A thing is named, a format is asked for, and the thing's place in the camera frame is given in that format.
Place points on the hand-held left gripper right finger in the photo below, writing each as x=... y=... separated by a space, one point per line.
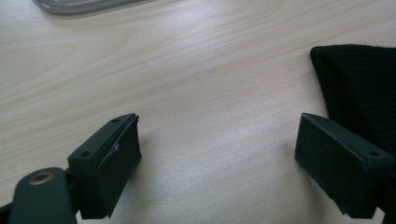
x=339 y=168

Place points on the grey-brown flat tray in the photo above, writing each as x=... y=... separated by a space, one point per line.
x=84 y=6

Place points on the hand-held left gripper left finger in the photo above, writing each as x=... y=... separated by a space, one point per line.
x=102 y=168

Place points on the black knit cloth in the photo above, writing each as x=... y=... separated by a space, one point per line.
x=358 y=81

